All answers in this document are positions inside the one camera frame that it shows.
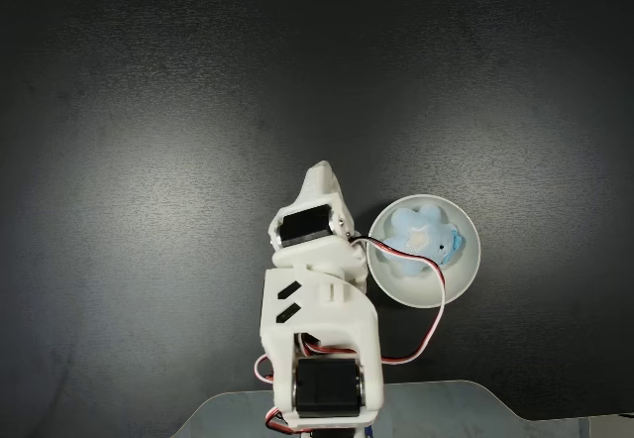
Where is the skyblue plush doll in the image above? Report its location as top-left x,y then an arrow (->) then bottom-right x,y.
383,204 -> 465,278

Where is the white ceramic bowl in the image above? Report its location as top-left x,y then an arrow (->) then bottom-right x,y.
367,194 -> 481,310

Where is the grey cloth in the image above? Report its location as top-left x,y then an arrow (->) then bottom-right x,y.
383,381 -> 590,438

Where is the red white servo cable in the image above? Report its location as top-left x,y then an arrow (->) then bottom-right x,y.
254,353 -> 276,384
349,236 -> 447,366

